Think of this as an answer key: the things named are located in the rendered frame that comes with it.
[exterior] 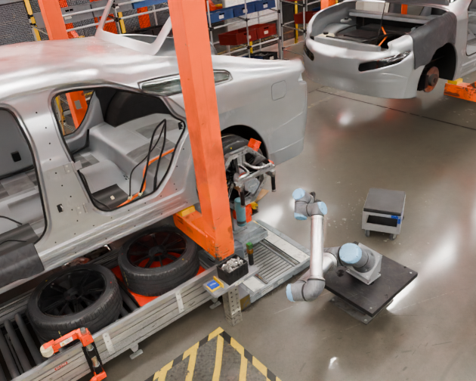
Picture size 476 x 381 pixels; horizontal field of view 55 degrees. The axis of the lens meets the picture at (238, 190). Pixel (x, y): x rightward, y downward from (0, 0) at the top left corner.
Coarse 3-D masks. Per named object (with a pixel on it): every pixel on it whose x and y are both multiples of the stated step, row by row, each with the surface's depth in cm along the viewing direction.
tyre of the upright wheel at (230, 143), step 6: (222, 138) 393; (228, 138) 392; (234, 138) 391; (240, 138) 393; (222, 144) 385; (228, 144) 383; (234, 144) 385; (240, 144) 389; (246, 144) 394; (228, 150) 383; (258, 150) 406; (198, 192) 402
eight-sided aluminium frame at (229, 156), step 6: (234, 150) 383; (240, 150) 382; (246, 150) 386; (252, 150) 390; (228, 156) 376; (234, 156) 379; (228, 162) 378; (264, 174) 409; (258, 180) 414; (264, 180) 412; (258, 186) 412; (252, 192) 414; (258, 192) 413; (246, 198) 412; (252, 198) 411; (234, 204) 404; (246, 204) 409
